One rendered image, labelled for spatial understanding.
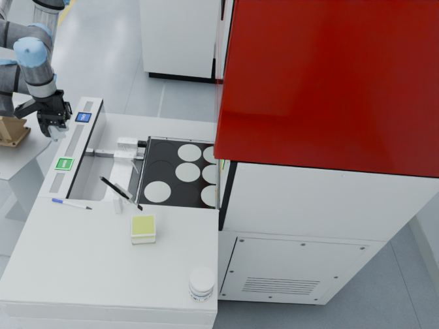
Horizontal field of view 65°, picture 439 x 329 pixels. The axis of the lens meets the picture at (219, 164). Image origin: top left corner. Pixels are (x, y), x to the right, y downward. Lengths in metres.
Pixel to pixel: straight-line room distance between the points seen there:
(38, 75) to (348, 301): 1.98
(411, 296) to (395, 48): 1.91
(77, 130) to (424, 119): 1.22
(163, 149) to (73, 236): 0.53
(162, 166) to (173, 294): 0.55
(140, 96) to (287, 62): 2.47
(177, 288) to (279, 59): 0.70
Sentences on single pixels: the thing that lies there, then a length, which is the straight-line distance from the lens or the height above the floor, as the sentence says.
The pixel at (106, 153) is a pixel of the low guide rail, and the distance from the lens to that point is 1.55.
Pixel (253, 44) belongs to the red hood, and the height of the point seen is 1.60.
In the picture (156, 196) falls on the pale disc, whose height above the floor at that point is 0.90.
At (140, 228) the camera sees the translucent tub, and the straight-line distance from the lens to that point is 1.09.
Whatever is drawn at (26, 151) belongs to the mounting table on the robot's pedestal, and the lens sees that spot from 1.68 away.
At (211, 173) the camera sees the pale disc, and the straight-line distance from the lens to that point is 1.40.
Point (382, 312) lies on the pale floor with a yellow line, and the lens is 2.40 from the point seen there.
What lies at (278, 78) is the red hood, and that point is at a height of 1.52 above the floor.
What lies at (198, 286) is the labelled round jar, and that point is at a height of 1.06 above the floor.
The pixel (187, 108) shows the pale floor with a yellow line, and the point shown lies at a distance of 3.08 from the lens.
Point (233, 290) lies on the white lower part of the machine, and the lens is 1.88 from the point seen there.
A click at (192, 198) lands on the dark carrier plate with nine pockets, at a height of 0.90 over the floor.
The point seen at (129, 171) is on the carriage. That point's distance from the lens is 1.43.
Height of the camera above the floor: 1.97
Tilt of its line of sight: 49 degrees down
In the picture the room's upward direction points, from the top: 10 degrees clockwise
